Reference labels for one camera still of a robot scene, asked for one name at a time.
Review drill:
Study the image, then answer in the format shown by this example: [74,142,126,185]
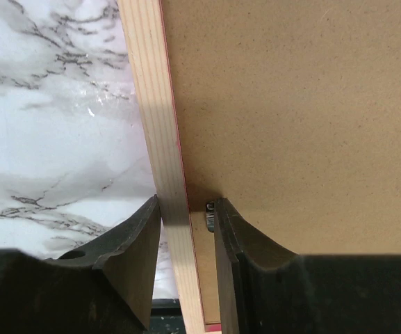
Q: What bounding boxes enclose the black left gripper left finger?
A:
[0,197,161,333]

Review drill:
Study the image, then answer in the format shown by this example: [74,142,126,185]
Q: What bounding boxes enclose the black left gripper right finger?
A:
[214,198,401,333]

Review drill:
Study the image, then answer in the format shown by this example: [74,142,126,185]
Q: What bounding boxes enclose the brown cardboard backing board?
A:
[162,1,401,324]

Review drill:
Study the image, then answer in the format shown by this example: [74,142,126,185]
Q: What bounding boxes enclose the pink wooden picture frame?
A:
[118,0,221,333]

